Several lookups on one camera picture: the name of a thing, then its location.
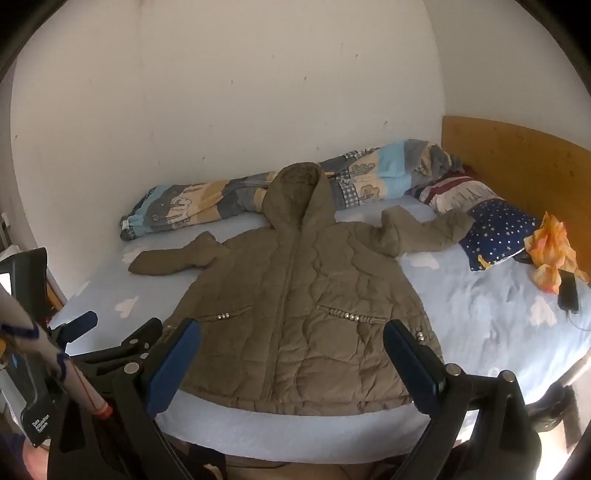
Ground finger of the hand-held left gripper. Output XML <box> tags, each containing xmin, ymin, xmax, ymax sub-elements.
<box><xmin>50</xmin><ymin>311</ymin><xmax>99</xmax><ymax>344</ymax></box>
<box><xmin>69</xmin><ymin>318</ymin><xmax>163</xmax><ymax>370</ymax></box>

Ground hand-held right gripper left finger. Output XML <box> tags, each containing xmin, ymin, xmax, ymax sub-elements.
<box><xmin>48</xmin><ymin>318</ymin><xmax>202</xmax><ymax>480</ymax></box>

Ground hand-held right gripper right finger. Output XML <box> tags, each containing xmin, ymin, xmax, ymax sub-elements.
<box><xmin>383</xmin><ymin>319</ymin><xmax>541</xmax><ymax>480</ymax></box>

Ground olive quilted hooded jacket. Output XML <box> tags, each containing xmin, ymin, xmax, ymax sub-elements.
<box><xmin>128</xmin><ymin>161</ymin><xmax>476</xmax><ymax>414</ymax></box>

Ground wooden shelf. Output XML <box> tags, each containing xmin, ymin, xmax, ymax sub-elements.
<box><xmin>45</xmin><ymin>272</ymin><xmax>68</xmax><ymax>311</ymax></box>

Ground white patterned sleeve red cuff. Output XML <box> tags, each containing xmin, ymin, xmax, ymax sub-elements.
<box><xmin>0</xmin><ymin>293</ymin><xmax>115</xmax><ymax>420</ymax></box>

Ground light blue cloud bedsheet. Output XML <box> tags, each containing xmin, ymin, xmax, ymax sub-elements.
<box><xmin>46</xmin><ymin>194</ymin><xmax>591</xmax><ymax>464</ymax></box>

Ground rolled patterned quilt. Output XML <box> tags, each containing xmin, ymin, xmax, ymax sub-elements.
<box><xmin>119</xmin><ymin>138</ymin><xmax>467</xmax><ymax>243</ymax></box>

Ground navy star pillow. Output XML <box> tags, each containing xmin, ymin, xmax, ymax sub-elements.
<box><xmin>462</xmin><ymin>198</ymin><xmax>543</xmax><ymax>273</ymax></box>

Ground black phone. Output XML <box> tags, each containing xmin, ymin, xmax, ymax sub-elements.
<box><xmin>557</xmin><ymin>271</ymin><xmax>581</xmax><ymax>315</ymax></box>

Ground red striped pillow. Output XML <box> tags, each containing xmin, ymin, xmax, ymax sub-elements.
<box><xmin>406</xmin><ymin>173</ymin><xmax>499</xmax><ymax>215</ymax></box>

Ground orange yellow cloth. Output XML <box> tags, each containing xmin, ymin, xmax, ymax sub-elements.
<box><xmin>524</xmin><ymin>211</ymin><xmax>579</xmax><ymax>296</ymax></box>

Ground wooden headboard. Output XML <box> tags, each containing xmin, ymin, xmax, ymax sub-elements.
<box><xmin>441</xmin><ymin>115</ymin><xmax>591</xmax><ymax>245</ymax></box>

